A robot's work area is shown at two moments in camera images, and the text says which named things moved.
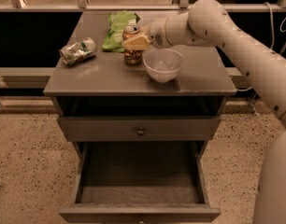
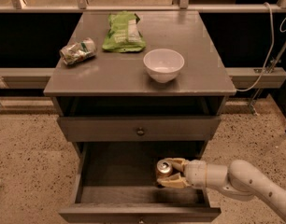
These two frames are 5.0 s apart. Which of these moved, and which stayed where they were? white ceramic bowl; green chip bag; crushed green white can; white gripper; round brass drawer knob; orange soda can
Moved: white gripper; orange soda can
Stayed: crushed green white can; white ceramic bowl; round brass drawer knob; green chip bag
